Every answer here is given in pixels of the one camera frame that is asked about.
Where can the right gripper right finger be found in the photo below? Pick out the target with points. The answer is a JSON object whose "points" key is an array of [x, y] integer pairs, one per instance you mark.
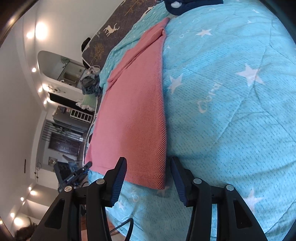
{"points": [[235, 221]]}

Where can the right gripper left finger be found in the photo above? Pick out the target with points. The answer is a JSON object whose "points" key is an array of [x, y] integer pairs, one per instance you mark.
{"points": [[62, 221]]}

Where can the pink knit shirt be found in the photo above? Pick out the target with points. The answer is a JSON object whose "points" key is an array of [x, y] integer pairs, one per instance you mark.
{"points": [[131, 119]]}

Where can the grey clothes pile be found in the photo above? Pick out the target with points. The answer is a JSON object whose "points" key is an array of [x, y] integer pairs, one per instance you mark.
{"points": [[90, 82]]}

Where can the person dark hair head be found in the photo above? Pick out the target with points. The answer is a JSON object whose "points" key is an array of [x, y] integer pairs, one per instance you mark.
{"points": [[25, 233]]}

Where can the white slatted rack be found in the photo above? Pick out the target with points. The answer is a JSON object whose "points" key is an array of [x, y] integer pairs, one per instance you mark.
{"points": [[81, 116]]}

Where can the light blue star quilt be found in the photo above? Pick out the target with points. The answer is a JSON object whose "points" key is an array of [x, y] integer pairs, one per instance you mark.
{"points": [[229, 94]]}

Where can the navy star fleece blanket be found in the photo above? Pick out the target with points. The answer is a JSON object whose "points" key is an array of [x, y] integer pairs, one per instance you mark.
{"points": [[178, 8]]}

